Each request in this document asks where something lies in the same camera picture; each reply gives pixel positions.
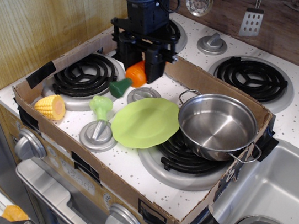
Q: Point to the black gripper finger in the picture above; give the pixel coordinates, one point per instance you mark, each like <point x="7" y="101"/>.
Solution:
<point x="128" y="53"/>
<point x="154" y="65"/>

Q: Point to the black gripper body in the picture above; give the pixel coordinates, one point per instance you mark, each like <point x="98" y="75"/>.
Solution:
<point x="146" y="16"/>

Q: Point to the orange toy carrot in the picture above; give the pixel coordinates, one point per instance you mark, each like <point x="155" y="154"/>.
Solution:
<point x="135" y="76"/>

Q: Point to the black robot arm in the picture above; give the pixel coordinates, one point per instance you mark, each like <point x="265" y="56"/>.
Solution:
<point x="147" y="34"/>

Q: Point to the light green plastic plate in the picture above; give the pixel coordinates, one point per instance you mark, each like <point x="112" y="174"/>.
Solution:
<point x="145" y="123"/>

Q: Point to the back left black burner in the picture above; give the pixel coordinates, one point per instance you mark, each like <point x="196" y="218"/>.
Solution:
<point x="169" y="34"/>

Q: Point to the black burner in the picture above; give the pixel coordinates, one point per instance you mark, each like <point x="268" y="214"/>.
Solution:
<point x="174" y="164"/>
<point x="169" y="34"/>
<point x="78" y="83"/>
<point x="260" y="79"/>

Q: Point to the silver stove top knob middle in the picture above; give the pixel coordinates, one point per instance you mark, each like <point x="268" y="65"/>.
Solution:
<point x="142" y="93"/>

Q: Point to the silver stove knob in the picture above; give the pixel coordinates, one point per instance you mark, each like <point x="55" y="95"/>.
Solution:
<point x="212" y="45"/>
<point x="142" y="93"/>
<point x="97" y="136"/>

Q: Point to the hanging silver strainer ladle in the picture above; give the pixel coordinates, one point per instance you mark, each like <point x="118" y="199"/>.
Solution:
<point x="199" y="8"/>

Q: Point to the green toy broccoli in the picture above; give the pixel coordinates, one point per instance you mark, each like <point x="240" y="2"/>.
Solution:
<point x="101" y="106"/>

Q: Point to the front left black burner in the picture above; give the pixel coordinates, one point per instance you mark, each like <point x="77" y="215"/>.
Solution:
<point x="78" y="83"/>

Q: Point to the silver stove top knob back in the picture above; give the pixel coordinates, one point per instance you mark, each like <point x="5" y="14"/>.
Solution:
<point x="212" y="45"/>

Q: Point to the stainless steel pot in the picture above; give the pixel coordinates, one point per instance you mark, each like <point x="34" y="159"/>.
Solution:
<point x="217" y="127"/>

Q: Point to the silver stove top knob front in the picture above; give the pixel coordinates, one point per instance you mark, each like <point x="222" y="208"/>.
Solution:
<point x="97" y="136"/>

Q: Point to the yellow toy corn cob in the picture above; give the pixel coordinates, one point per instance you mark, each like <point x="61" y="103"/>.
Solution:
<point x="51" y="107"/>

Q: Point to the hanging silver slotted spatula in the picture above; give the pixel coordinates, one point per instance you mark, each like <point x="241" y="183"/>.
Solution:
<point x="252" y="20"/>

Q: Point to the front right black burner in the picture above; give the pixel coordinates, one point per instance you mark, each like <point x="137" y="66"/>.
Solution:
<point x="174" y="164"/>

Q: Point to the back right black burner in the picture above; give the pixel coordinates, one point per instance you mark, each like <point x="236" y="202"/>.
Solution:
<point x="260" y="79"/>

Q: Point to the brown cardboard fence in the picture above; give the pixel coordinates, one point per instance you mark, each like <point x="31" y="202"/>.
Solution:
<point x="118" y="175"/>

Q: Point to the silver oven knob left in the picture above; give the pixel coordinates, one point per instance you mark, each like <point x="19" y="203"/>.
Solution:
<point x="29" y="146"/>

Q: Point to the silver sink basin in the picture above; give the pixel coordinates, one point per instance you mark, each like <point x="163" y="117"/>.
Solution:
<point x="269" y="188"/>

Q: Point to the orange object at bottom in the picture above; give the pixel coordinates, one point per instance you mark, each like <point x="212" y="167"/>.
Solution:
<point x="14" y="213"/>

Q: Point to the silver oven door handle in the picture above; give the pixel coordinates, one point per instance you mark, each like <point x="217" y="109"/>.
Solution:
<point x="60" y="202"/>

